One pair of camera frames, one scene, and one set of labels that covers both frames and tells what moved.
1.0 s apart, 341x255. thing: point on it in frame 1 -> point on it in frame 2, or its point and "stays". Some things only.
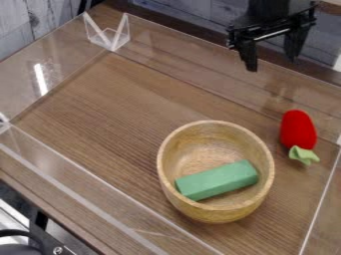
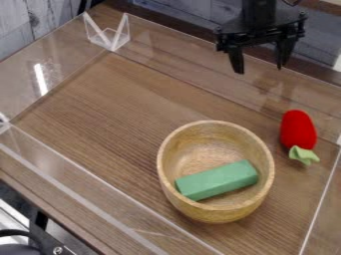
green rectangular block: (217, 179) stays
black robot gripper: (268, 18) -> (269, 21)
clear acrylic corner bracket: (109, 38) stays
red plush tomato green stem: (299, 134) stays
